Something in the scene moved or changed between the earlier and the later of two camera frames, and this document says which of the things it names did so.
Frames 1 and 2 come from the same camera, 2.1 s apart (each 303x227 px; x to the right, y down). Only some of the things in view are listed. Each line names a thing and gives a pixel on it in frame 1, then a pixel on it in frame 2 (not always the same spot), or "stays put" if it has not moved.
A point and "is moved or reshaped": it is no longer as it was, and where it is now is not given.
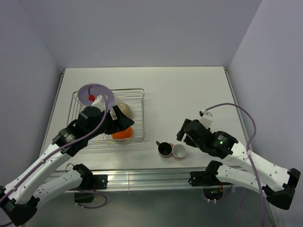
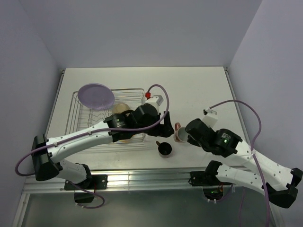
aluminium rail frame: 149,179 stays put
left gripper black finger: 122,121 -> 165,130
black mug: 164,149 stays put
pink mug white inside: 179,151 is moved or reshaped
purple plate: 83,93 stays put
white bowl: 126,109 stays put
